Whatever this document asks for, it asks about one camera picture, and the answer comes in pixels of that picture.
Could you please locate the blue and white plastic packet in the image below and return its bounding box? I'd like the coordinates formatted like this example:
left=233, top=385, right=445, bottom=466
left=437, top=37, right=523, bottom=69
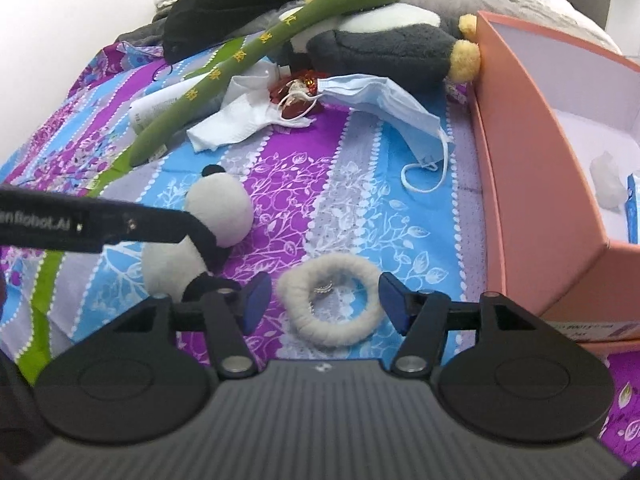
left=626, top=172, right=640, bottom=247

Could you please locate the white fluffy hair tie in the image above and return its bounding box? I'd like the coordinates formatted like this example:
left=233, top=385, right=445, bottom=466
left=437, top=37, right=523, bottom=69
left=276, top=254, right=387, bottom=347

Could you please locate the blue face mask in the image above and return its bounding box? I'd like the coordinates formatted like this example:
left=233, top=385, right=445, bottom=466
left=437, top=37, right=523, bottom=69
left=317, top=73, right=449, bottom=195

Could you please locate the green plush massage stick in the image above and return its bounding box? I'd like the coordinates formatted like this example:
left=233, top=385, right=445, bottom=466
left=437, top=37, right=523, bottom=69
left=129, top=0, right=412, bottom=169

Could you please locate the black jacket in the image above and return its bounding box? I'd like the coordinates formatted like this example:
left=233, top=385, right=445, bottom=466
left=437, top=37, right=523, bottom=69
left=161, top=0, right=321, bottom=65

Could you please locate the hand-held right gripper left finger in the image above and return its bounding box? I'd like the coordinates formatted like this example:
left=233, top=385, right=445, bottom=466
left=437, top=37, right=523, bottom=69
left=110, top=272, right=274, bottom=379

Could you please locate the pink cardboard box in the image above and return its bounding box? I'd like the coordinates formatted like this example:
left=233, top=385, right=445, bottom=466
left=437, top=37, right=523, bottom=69
left=469, top=10, right=640, bottom=322

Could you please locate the red foil packet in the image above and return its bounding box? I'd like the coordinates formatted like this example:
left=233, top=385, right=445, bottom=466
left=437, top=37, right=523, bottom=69
left=269, top=72, right=322, bottom=122

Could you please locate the dark grey blanket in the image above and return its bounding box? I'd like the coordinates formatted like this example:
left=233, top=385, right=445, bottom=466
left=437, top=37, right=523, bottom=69
left=116, top=17, right=171, bottom=46

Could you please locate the small panda plush toy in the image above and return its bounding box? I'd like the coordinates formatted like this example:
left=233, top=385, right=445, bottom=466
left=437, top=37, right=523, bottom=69
left=141, top=164, right=254, bottom=303

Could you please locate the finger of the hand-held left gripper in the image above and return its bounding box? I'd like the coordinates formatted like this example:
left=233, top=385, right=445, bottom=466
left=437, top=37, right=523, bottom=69
left=101, top=199, right=232, bottom=275

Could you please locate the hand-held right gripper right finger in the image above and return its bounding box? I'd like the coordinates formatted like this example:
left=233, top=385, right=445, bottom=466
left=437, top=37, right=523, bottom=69
left=377, top=272, right=542, bottom=377

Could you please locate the grey penguin plush toy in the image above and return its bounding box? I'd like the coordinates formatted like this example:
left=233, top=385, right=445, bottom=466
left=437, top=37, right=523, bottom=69
left=277, top=1, right=482, bottom=95

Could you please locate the white tube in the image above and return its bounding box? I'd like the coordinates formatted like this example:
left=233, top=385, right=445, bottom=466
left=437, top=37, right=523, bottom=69
left=129, top=85, right=201, bottom=135

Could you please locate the floral striped bedsheet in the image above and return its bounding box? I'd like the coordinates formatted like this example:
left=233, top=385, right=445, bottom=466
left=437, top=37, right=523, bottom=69
left=0, top=40, right=640, bottom=463

